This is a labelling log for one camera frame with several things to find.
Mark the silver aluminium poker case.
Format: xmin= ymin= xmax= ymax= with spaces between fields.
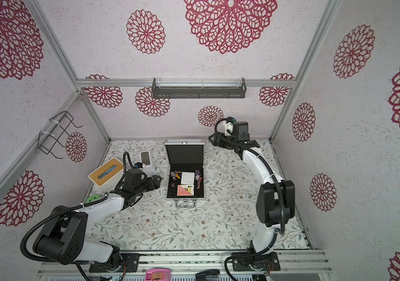
xmin=165 ymin=140 xmax=205 ymax=209

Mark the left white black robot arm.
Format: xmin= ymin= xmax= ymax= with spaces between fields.
xmin=20 ymin=162 xmax=162 ymax=270

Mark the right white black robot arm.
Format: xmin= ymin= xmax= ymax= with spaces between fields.
xmin=208 ymin=117 xmax=295 ymax=262

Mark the white digital clock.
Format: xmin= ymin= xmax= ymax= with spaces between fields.
xmin=139 ymin=151 xmax=154 ymax=172

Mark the white box with wooden lid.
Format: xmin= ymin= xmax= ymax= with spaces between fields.
xmin=88 ymin=158 xmax=123 ymax=192

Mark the white card deck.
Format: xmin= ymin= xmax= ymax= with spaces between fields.
xmin=181 ymin=172 xmax=195 ymax=185

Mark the red card deck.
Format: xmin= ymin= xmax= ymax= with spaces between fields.
xmin=177 ymin=185 xmax=195 ymax=197

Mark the pink object at front edge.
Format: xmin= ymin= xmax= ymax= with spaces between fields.
xmin=144 ymin=268 xmax=171 ymax=281

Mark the black object at front edge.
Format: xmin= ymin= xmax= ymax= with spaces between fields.
xmin=195 ymin=269 xmax=220 ymax=281

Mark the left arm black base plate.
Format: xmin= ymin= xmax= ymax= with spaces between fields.
xmin=89 ymin=252 xmax=140 ymax=273

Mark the black wall shelf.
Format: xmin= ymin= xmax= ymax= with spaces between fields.
xmin=151 ymin=78 xmax=248 ymax=99

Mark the black wire wall rack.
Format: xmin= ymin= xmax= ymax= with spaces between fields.
xmin=37 ymin=111 xmax=82 ymax=159

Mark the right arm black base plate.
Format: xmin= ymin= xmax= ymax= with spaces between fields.
xmin=232 ymin=252 xmax=281 ymax=272

